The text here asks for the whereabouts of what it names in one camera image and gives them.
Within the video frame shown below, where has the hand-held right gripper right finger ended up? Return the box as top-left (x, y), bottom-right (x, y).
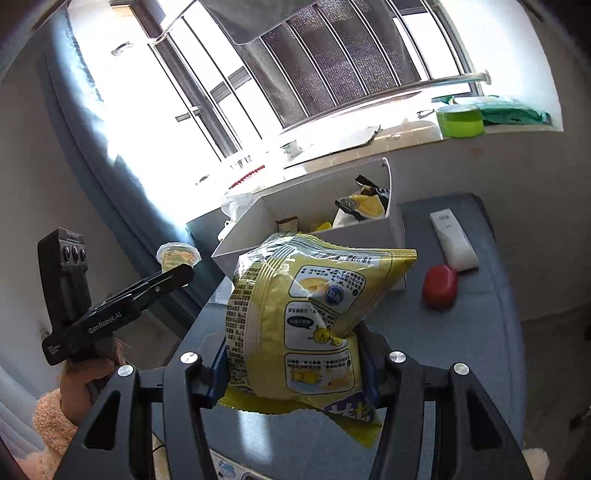
top-left (358, 322), bottom-right (528, 480)

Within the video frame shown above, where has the white remote control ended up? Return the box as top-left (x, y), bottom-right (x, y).
top-left (429, 208), bottom-right (480, 272)

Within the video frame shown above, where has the brown cardboard sheet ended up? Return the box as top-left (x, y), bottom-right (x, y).
top-left (276, 124), bottom-right (445, 163)

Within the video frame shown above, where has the blue curtain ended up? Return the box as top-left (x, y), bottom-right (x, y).
top-left (38, 13), bottom-right (219, 317)

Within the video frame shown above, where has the green round container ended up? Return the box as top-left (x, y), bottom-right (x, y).
top-left (435, 104), bottom-right (486, 138)

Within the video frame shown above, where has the person's right forearm fuzzy sleeve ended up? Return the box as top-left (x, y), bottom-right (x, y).
top-left (522, 447), bottom-right (551, 480)

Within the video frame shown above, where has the red strip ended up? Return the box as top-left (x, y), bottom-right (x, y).
top-left (225, 163), bottom-right (267, 190)

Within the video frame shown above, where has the white cardboard box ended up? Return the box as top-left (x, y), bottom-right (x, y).
top-left (211, 157), bottom-right (407, 294)

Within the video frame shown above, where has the clear jelly cup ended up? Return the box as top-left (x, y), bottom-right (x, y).
top-left (156, 241), bottom-right (203, 274)

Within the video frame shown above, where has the person's left hand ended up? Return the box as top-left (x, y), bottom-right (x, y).
top-left (59, 340), bottom-right (126, 425)

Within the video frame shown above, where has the person's left forearm fuzzy sleeve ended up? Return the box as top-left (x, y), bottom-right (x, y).
top-left (32, 388), bottom-right (80, 480)

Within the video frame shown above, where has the large yellow snack bag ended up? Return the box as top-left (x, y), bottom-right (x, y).
top-left (217, 232), bottom-right (419, 449)

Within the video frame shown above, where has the dark mesh cloth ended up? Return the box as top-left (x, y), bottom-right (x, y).
top-left (202, 0), bottom-right (422, 128)

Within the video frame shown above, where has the metal window grille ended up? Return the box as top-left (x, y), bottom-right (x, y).
top-left (148, 0), bottom-right (481, 160)

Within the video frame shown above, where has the white plastic bag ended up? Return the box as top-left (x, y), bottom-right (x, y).
top-left (220, 191), bottom-right (254, 221)

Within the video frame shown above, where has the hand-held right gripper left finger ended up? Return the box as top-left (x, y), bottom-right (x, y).
top-left (53, 340), bottom-right (232, 480)

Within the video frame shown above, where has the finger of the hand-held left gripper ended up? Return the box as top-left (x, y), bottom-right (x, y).
top-left (115, 263), bottom-right (196, 313)

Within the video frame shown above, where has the short metal rail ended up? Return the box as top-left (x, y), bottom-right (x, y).
top-left (148, 0), bottom-right (219, 47)

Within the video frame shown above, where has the yellow black snack packet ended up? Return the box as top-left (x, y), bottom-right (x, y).
top-left (332, 174), bottom-right (391, 230)

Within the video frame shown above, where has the green plastic packet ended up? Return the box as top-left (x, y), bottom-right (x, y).
top-left (442, 94), bottom-right (553, 127)

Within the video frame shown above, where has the red oval case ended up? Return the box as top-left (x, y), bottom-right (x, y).
top-left (422, 264), bottom-right (459, 310)

